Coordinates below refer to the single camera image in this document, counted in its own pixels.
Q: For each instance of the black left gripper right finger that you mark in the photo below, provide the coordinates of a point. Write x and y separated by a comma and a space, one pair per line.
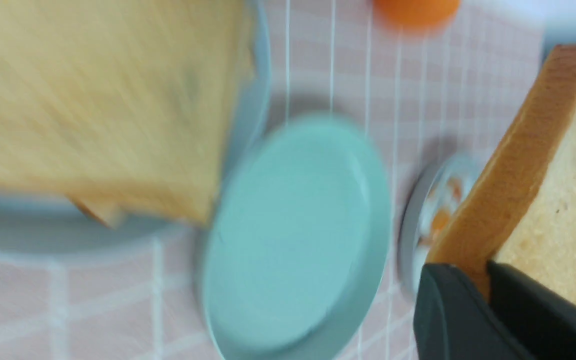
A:
541, 320

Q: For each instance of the light blue bread plate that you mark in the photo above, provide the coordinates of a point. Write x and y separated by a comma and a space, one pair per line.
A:
208, 210

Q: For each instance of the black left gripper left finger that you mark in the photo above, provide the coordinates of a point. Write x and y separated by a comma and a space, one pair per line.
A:
452, 320

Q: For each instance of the pink checkered tablecloth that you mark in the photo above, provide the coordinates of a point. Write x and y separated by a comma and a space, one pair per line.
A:
417, 98

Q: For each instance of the toast slice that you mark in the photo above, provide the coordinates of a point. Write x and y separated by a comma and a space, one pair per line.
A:
108, 214
522, 209
103, 100

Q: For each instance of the orange tangerine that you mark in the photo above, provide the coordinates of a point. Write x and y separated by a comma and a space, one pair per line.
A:
417, 13

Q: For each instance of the teal green plate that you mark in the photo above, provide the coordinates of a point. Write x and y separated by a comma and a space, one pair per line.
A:
299, 243

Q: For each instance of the fried egg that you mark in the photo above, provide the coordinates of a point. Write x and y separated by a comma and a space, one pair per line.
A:
441, 203

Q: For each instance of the grey egg plate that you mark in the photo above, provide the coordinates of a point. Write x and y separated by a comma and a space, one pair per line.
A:
411, 255

